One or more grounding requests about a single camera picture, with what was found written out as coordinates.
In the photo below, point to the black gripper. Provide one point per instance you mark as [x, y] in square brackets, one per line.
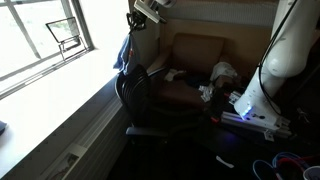
[149, 8]

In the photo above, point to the light blue printed t shirt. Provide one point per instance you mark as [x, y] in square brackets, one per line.
[128, 56]

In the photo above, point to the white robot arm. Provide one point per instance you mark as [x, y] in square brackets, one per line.
[285, 56]

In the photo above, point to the black office chair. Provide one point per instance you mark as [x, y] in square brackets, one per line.
[149, 116]

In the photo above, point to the white nike sock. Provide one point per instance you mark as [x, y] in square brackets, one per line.
[172, 73]

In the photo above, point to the framed panel on windowsill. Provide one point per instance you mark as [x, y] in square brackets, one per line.
[67, 34]

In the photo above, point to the brown leather armchair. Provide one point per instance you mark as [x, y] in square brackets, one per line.
[195, 55]

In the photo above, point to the dark navy garment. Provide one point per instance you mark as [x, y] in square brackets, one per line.
[197, 81]

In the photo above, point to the white cloth on armrest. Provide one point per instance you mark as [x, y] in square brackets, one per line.
[223, 71]

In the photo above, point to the white patterned cloth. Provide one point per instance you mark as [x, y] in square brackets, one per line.
[207, 92]

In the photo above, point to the white tape strip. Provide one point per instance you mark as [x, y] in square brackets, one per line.
[229, 165]

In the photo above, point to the white cup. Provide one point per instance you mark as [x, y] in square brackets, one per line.
[312, 173]

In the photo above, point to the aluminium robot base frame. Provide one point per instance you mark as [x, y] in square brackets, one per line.
[261, 118]

